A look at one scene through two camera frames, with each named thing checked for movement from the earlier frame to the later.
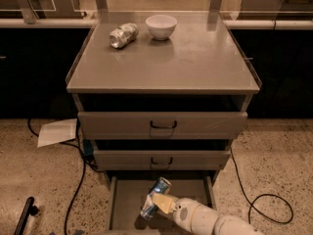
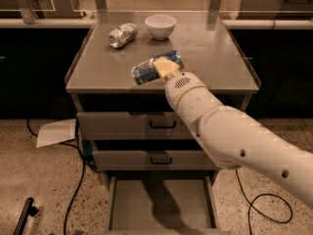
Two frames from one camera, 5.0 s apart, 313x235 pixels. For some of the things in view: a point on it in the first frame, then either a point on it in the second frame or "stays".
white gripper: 182,210 → 180,85
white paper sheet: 57,132 stays
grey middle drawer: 158,161 stays
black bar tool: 29,209 stays
